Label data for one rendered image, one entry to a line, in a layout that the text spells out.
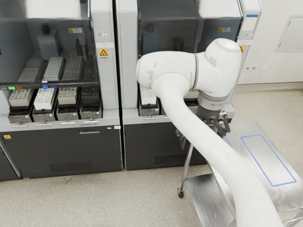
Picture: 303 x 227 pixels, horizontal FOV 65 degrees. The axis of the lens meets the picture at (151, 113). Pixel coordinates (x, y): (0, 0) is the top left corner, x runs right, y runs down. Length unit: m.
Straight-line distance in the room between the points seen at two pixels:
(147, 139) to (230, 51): 1.32
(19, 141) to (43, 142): 0.16
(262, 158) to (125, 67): 0.97
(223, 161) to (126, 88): 1.20
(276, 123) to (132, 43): 2.14
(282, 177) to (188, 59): 0.98
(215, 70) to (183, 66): 0.09
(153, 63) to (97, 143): 1.31
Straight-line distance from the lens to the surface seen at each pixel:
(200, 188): 1.92
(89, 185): 2.25
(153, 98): 1.65
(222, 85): 0.70
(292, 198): 1.43
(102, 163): 2.08
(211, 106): 0.76
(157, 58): 0.66
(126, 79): 1.59
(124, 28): 1.43
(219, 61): 0.67
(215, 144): 0.54
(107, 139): 1.85
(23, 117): 1.78
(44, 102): 1.73
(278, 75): 3.61
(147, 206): 2.11
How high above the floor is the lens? 1.89
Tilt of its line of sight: 42 degrees down
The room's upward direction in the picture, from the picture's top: 3 degrees clockwise
